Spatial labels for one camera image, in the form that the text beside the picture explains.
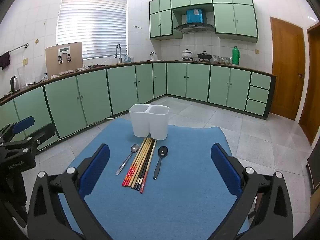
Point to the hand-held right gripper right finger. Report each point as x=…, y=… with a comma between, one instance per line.
x=225, y=167

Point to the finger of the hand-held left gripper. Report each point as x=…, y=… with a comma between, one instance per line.
x=45, y=131
x=23, y=125

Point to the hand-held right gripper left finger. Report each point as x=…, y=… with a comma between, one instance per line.
x=96, y=165

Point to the metal spoon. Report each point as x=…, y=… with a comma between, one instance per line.
x=135, y=148

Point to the plain bamboo chopstick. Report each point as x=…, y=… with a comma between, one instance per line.
x=140, y=163

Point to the dark red-ended chopstick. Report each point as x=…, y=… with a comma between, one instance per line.
x=146, y=163

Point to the white two-compartment utensil holder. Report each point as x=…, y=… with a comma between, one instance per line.
x=140, y=122

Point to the black plastic spoon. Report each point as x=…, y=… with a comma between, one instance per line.
x=163, y=151

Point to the electric kettle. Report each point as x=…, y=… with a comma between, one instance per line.
x=14, y=85

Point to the clear plastic pitcher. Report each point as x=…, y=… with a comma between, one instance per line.
x=22, y=77

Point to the blue table mat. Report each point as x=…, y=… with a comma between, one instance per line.
x=175, y=192

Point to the row of green base cabinets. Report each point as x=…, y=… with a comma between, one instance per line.
x=95, y=92

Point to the green drawer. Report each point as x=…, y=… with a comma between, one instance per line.
x=255, y=107
x=260, y=80
x=258, y=94

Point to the dark towel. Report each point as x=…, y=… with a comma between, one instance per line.
x=4, y=60

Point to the cloth on counter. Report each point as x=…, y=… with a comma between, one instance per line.
x=87, y=67

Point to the cardboard board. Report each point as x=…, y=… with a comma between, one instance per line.
x=75, y=60

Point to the white device on board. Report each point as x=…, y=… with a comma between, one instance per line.
x=63, y=50

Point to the black box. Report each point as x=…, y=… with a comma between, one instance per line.
x=314, y=170

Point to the brown kitchen countertop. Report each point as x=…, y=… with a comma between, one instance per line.
x=262, y=72

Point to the glass jar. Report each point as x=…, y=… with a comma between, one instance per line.
x=227, y=60
x=215, y=59

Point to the metal sink faucet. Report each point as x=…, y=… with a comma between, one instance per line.
x=120, y=55

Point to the green thermos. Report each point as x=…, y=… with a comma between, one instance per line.
x=235, y=57

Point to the black wok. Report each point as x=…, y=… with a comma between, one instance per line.
x=204, y=55

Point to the white window blinds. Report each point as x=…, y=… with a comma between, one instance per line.
x=92, y=25

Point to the white cooking pot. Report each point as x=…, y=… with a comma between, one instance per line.
x=187, y=54

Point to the small metal tap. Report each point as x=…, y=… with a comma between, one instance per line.
x=153, y=55

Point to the black range hood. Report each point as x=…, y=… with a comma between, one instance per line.
x=193, y=27

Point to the metal towel rail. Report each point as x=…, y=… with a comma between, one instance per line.
x=18, y=47

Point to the wooden door with frame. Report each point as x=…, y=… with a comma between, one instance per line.
x=313, y=80

